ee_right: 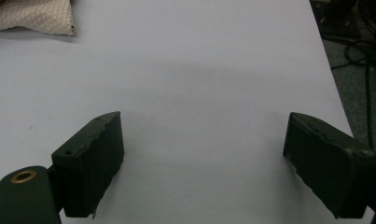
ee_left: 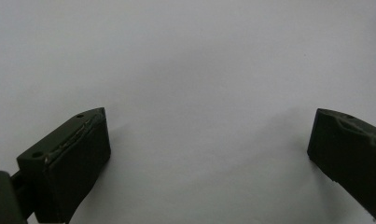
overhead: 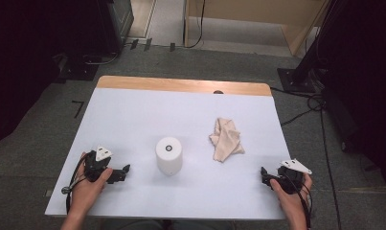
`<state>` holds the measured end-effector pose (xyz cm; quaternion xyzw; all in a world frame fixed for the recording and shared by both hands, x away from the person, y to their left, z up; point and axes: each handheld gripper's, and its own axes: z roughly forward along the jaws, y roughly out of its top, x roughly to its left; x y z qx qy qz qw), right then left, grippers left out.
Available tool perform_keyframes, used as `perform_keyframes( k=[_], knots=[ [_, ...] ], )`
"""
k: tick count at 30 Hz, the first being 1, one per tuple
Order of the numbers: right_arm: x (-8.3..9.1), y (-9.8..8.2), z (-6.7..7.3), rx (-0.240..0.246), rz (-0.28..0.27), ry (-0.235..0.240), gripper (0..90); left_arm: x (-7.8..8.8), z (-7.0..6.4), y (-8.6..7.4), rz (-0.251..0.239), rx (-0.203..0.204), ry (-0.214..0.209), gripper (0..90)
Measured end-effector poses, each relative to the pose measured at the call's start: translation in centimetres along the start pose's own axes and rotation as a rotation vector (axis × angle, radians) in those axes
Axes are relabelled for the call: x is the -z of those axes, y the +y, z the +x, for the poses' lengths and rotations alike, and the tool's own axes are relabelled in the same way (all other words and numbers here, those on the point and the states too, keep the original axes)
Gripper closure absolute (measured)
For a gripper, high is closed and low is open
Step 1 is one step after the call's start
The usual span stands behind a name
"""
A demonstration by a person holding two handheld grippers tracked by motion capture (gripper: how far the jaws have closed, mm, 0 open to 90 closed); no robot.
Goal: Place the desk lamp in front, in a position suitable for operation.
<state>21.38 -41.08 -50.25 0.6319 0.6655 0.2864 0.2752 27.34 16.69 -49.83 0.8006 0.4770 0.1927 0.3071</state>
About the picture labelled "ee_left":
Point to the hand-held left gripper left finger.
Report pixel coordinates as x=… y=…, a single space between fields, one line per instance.
x=73 y=161

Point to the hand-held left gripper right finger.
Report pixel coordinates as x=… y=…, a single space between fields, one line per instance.
x=350 y=155

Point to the white table sheet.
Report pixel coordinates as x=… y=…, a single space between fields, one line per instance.
x=188 y=62

